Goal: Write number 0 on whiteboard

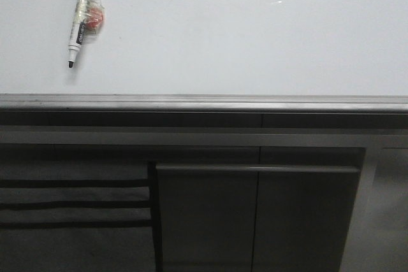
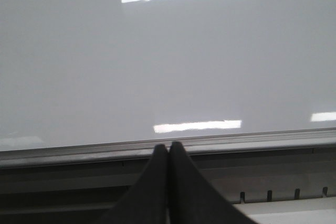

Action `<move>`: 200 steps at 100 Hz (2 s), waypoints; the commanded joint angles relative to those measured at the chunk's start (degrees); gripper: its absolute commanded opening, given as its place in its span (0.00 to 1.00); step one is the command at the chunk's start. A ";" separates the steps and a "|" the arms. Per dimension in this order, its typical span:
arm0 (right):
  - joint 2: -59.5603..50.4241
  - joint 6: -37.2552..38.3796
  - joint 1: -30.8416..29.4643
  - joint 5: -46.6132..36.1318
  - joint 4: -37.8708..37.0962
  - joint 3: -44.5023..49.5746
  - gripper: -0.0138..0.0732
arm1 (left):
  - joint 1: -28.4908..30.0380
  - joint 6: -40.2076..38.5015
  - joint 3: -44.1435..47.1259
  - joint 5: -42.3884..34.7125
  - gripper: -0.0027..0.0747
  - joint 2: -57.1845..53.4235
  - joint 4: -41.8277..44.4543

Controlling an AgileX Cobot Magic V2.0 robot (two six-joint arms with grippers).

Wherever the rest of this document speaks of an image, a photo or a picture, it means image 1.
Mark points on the white whiteboard marker with tape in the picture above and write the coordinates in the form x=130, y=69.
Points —
x=78, y=29

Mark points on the grey cloth with black stripes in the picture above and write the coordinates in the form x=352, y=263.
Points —
x=84, y=217

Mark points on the white whiteboard with metal frame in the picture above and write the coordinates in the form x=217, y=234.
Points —
x=247, y=55

